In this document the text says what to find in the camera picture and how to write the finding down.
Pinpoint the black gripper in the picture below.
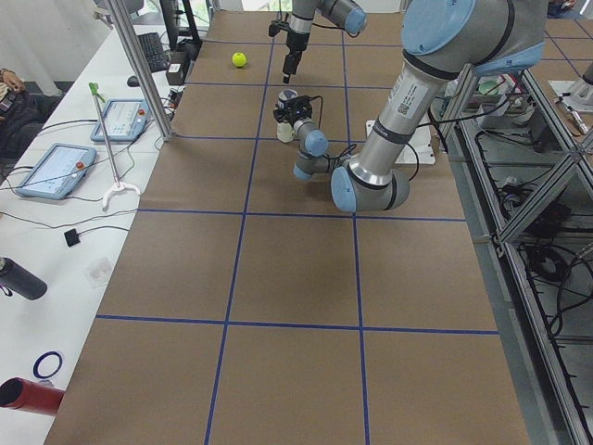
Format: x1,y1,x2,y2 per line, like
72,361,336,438
272,107,301,124
283,31,308,84

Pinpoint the yellow tennis ball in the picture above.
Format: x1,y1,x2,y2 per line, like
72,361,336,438
232,52,247,69

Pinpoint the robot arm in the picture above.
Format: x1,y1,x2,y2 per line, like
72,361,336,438
273,0,548,212
283,0,367,84

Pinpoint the black box with label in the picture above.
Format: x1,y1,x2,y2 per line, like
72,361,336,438
166,51,191,86

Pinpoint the black monitor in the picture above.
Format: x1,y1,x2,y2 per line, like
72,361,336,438
159,0,202,51

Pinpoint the black keyboard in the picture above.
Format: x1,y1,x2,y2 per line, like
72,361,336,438
137,32,170,72

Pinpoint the black computer mouse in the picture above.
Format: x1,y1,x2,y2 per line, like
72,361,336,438
126,76,140,88

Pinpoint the teach pendant far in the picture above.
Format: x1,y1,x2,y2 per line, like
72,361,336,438
90,98,151,143

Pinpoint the teach pendant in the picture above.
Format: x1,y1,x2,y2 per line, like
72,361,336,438
15,143,97,200
90,98,151,143

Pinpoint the reacher grabber stick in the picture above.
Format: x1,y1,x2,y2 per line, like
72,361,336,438
88,82,141,211

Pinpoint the teach pendant near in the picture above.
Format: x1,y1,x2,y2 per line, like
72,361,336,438
15,143,97,200

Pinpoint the small black square pad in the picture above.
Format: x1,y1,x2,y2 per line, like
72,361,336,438
64,228,81,248

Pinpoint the black water bottle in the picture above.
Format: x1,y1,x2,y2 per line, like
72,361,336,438
1,257,47,300

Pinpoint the red cylinder tube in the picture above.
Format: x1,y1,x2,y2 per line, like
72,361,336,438
1,377,65,416

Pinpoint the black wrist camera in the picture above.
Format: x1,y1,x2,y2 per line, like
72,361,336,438
284,95,313,120

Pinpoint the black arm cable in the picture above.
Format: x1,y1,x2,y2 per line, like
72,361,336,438
305,95,421,180

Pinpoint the electronics board with wires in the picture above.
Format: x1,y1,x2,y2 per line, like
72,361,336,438
163,89,183,110

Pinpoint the aluminium frame post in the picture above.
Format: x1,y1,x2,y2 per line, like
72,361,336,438
106,0,172,142

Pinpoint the blue tape ring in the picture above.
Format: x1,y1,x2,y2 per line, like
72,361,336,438
33,350,64,380

